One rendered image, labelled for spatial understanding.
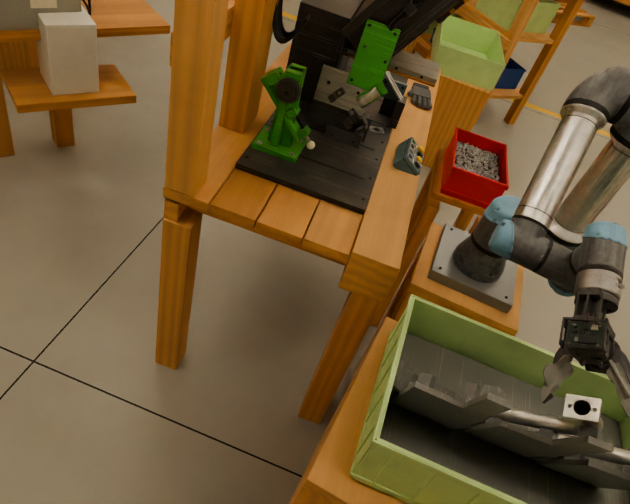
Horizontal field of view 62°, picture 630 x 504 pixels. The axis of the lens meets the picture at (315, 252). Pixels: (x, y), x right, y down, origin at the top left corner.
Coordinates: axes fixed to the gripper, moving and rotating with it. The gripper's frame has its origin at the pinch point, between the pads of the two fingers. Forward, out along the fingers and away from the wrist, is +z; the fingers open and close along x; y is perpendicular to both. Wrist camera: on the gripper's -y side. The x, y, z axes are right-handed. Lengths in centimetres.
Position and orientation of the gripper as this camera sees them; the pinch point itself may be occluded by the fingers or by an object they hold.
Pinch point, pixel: (584, 410)
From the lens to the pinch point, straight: 103.3
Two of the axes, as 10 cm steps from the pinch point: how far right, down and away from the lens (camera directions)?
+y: -5.9, -5.2, -6.2
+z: -3.4, 8.6, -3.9
